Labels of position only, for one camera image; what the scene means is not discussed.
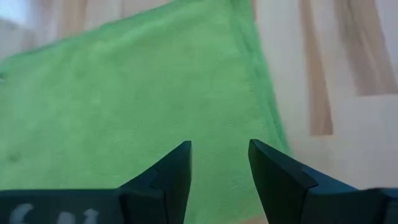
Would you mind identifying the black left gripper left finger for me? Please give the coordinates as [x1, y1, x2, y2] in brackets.
[0, 140, 193, 224]

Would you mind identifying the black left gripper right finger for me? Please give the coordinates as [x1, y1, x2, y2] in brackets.
[248, 139, 398, 224]

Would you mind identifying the green microfiber towel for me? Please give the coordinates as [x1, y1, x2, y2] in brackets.
[0, 0, 292, 224]

